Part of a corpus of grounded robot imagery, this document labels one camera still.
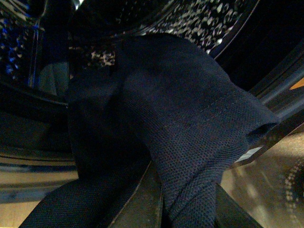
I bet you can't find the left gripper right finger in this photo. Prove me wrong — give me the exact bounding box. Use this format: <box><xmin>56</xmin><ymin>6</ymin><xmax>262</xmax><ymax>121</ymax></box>
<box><xmin>215</xmin><ymin>184</ymin><xmax>262</xmax><ymax>228</ymax></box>

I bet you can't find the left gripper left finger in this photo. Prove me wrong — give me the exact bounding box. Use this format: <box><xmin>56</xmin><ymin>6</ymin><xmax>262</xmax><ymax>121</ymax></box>
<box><xmin>109</xmin><ymin>163</ymin><xmax>163</xmax><ymax>228</ymax></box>

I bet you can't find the dark navy garment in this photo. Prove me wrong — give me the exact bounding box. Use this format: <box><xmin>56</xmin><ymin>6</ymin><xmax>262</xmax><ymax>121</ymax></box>
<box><xmin>21</xmin><ymin>35</ymin><xmax>279</xmax><ymax>228</ymax></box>

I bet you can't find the grey front-load washing machine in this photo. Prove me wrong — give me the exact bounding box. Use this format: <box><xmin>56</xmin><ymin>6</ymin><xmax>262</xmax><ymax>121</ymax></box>
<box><xmin>0</xmin><ymin>0</ymin><xmax>304</xmax><ymax>172</ymax></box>

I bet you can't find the white label sticker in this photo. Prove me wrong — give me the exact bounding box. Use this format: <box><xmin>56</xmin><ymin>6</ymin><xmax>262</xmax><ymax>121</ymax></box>
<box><xmin>235</xmin><ymin>146</ymin><xmax>263</xmax><ymax>163</ymax></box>

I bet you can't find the white woven laundry basket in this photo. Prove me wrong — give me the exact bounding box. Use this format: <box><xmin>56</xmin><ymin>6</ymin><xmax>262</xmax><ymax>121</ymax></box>
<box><xmin>284</xmin><ymin>158</ymin><xmax>304</xmax><ymax>210</ymax></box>

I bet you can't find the orange warning sticker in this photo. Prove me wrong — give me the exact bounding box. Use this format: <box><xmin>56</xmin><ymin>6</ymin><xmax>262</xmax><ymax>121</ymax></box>
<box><xmin>289</xmin><ymin>78</ymin><xmax>304</xmax><ymax>90</ymax></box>

